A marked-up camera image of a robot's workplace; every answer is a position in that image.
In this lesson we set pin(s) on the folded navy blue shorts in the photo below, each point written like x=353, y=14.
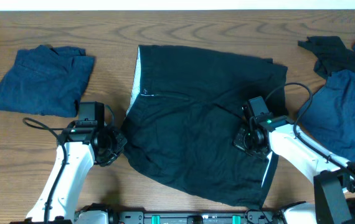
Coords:
x=46, y=81

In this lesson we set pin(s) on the black crumpled garment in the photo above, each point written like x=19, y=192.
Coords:
x=332, y=55

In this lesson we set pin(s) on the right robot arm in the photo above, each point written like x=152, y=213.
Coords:
x=332, y=176

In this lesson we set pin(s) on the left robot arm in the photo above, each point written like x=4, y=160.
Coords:
x=80, y=146

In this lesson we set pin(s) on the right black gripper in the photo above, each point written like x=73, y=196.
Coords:
x=244, y=143

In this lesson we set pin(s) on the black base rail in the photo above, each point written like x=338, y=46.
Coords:
x=248, y=217

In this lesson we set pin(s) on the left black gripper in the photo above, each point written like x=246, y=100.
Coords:
x=111, y=149

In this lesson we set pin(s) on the blue denim shorts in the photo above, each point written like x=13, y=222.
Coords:
x=330, y=117

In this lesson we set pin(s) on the black shorts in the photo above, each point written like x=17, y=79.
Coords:
x=186, y=110

